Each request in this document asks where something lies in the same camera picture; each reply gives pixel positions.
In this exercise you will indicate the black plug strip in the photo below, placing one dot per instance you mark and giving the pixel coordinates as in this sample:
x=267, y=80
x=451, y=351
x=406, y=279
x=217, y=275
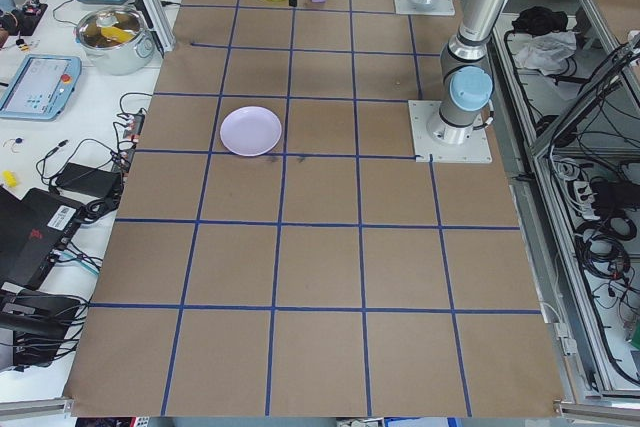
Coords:
x=131, y=134

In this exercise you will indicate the black cloth heap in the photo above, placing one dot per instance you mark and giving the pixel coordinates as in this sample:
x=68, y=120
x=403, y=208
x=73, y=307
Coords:
x=540, y=19

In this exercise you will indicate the small yellow block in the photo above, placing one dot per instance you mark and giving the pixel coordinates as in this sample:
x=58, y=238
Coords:
x=9, y=178

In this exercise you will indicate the glass pot lid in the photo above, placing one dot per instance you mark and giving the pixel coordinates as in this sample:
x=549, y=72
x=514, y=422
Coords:
x=90, y=32

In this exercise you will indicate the aluminium profile bar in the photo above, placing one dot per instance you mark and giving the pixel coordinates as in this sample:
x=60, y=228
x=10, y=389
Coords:
x=35, y=406
x=600, y=409

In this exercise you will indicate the black power adapter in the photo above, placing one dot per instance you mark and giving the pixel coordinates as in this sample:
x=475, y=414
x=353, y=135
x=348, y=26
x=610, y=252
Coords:
x=85, y=178

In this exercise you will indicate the yellow item inside pot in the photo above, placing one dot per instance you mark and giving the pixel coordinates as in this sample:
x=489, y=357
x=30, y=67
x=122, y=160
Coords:
x=117, y=35

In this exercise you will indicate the black computer with red logo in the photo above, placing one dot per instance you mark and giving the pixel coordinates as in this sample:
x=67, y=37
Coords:
x=30, y=242

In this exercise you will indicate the dark sleeved person arm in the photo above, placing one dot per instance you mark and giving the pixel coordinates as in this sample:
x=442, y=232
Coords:
x=6, y=22

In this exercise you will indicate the white side table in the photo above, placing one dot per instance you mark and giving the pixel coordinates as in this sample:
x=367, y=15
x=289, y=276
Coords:
x=45, y=132

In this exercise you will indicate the stainless steel pot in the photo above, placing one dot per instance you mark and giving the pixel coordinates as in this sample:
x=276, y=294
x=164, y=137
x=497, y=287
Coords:
x=117, y=61

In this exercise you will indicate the V-shaped metal bar frame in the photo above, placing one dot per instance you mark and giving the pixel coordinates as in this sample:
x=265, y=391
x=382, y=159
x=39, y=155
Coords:
x=542, y=267

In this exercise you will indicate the white power strip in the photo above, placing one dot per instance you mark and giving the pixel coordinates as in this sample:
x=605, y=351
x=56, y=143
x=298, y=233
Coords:
x=575, y=187

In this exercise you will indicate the red circuit board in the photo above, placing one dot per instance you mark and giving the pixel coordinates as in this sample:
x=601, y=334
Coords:
x=31, y=9

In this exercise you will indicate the crumpled white cloth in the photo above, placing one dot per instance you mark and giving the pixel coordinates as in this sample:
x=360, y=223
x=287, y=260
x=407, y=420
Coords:
x=547, y=53

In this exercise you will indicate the lilac plastic plate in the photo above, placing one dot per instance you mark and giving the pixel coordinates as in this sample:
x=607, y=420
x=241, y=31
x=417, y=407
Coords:
x=250, y=131

